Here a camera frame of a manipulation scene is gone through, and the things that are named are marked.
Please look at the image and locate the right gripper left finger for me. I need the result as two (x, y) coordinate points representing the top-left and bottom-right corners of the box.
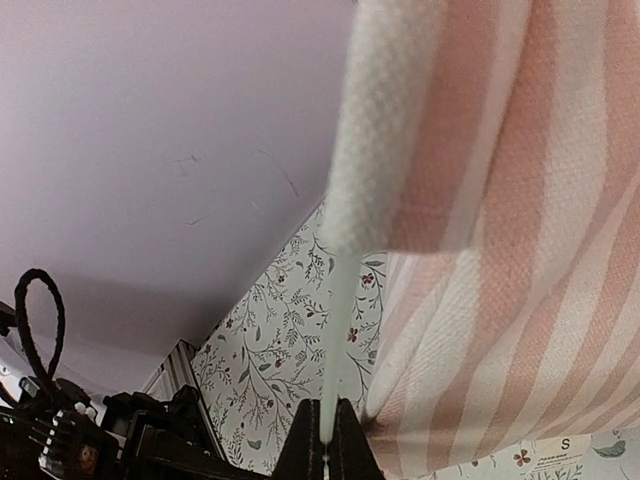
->
(272, 399), (325, 480)

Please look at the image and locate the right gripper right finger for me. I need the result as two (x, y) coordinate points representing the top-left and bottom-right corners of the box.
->
(330, 399), (385, 480)

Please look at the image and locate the white tent pole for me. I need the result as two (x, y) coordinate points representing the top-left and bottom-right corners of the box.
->
(319, 250), (360, 479)

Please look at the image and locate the pink striped pet tent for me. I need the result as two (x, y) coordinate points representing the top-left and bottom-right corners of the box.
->
(322, 1), (639, 477)

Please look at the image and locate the floral table mat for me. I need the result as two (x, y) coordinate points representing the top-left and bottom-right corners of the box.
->
(191, 211), (639, 479)

